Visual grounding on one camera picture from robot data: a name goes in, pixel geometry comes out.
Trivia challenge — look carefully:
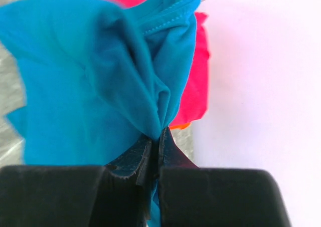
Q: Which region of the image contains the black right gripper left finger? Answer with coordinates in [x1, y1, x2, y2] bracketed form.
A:
[1, 136, 153, 226]

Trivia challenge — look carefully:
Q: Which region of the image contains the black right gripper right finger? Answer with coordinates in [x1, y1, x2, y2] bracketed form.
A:
[158, 128, 290, 226]

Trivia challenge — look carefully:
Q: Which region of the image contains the blue t shirt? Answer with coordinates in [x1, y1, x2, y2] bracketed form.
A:
[1, 0, 201, 226]

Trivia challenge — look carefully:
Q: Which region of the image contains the folded orange t shirt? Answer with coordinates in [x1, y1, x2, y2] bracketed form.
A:
[170, 122, 191, 130]

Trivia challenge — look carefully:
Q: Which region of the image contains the folded pink t shirt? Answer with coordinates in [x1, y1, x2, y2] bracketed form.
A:
[111, 0, 210, 126]

